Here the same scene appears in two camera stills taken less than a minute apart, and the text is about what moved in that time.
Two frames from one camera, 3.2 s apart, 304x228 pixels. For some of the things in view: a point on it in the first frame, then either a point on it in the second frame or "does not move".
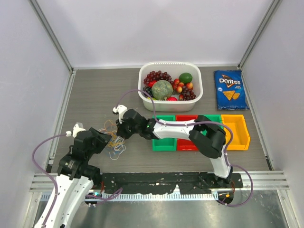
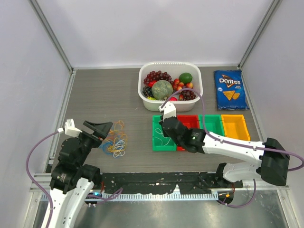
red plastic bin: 184,144 does not move
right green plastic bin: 215,118 does not move
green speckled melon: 162,90 does not move
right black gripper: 121,132 -> 165,133
